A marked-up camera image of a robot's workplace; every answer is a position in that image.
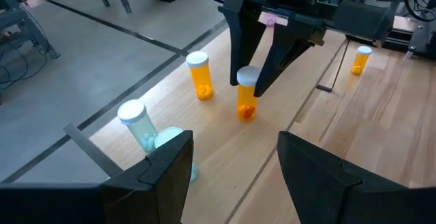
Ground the black aluminium rig frame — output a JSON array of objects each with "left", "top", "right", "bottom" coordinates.
[{"left": 388, "top": 16, "right": 436, "bottom": 60}]

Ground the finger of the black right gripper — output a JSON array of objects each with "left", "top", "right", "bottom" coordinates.
[
  {"left": 253, "top": 22, "right": 324, "bottom": 98},
  {"left": 217, "top": 1, "right": 267, "bottom": 86}
]

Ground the wooden desk grey frame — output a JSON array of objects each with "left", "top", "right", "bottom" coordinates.
[{"left": 0, "top": 0, "right": 61, "bottom": 61}]

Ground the teal medicine bottle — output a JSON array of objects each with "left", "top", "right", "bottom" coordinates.
[
  {"left": 116, "top": 99, "right": 159, "bottom": 154},
  {"left": 154, "top": 126, "right": 200, "bottom": 185}
]

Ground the orange medicine bottle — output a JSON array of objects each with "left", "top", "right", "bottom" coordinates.
[
  {"left": 185, "top": 50, "right": 215, "bottom": 101},
  {"left": 350, "top": 45, "right": 373, "bottom": 76},
  {"left": 236, "top": 65, "right": 262, "bottom": 123}
]

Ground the black floor tape line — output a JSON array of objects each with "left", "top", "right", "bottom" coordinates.
[
  {"left": 0, "top": 19, "right": 228, "bottom": 185},
  {"left": 46, "top": 0, "right": 188, "bottom": 55}
]

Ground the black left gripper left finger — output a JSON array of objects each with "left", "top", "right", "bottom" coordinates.
[{"left": 101, "top": 130, "right": 194, "bottom": 224}]

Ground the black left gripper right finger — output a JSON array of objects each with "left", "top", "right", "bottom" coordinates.
[{"left": 276, "top": 131, "right": 408, "bottom": 224}]

